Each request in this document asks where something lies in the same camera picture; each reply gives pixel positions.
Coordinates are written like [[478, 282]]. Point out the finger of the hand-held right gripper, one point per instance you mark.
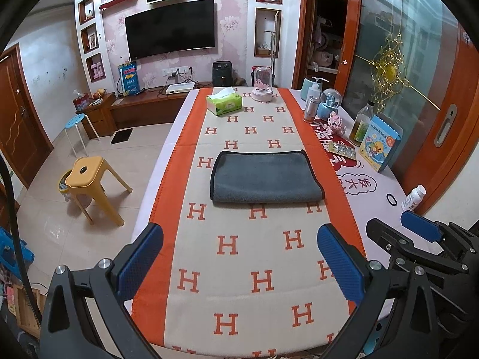
[[411, 252], [421, 226]]

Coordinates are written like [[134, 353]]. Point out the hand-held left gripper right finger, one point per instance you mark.
[[340, 265]]

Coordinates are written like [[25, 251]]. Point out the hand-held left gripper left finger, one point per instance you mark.
[[140, 260]]

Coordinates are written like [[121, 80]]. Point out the grey towel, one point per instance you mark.
[[262, 175]]

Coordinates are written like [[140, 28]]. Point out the white pill bottle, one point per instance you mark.
[[412, 199]]

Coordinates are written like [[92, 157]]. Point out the white printed tablecloth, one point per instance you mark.
[[374, 194]]

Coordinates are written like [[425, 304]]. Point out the blue children's book box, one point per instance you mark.
[[380, 146]]

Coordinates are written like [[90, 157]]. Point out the trash bin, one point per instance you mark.
[[63, 190]]

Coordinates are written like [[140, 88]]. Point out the yellow plastic stool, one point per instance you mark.
[[88, 170]]

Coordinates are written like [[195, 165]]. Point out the orange and cream printed blanket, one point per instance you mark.
[[243, 224]]

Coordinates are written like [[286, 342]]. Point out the pill blister pack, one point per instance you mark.
[[343, 151]]

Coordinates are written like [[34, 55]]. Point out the orange framed glass sliding door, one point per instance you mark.
[[456, 119]]

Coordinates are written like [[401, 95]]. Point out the glass oil bottle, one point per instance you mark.
[[362, 127]]

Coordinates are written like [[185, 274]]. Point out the wooden box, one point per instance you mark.
[[28, 314]]

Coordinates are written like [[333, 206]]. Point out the black floor mat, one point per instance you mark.
[[121, 136]]

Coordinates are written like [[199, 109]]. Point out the blue plastic crate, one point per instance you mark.
[[9, 258]]

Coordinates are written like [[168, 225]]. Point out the pink flower ornament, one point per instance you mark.
[[336, 124]]

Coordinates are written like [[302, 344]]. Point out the wooden television cabinet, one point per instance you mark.
[[146, 110]]

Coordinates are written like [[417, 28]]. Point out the blue round stool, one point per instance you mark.
[[75, 121]]

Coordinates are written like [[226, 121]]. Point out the blue snow globe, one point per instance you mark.
[[329, 103]]

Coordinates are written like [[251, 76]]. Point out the metal tumbler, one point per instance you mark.
[[311, 110]]

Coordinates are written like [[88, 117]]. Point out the gold hanging ornament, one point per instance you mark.
[[389, 65]]

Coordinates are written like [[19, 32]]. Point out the red tissue pack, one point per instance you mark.
[[82, 103]]

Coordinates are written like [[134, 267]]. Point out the white set-top box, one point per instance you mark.
[[179, 88]]

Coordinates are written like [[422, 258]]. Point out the light blue wash bottle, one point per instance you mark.
[[310, 88]]

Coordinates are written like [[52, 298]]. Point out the green tissue box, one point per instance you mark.
[[224, 103]]

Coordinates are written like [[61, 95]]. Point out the blue rice bag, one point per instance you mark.
[[129, 79]]

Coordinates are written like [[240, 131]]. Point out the wooden door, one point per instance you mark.
[[17, 119]]

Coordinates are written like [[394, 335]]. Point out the white rice cooker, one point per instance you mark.
[[323, 60]]

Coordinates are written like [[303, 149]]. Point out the pink glass dome ornament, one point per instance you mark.
[[261, 86]]

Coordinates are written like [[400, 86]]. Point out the black air fryer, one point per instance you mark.
[[222, 74]]

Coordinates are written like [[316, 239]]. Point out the black television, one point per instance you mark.
[[170, 30]]

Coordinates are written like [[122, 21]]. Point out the red wall shelf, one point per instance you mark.
[[119, 0]]

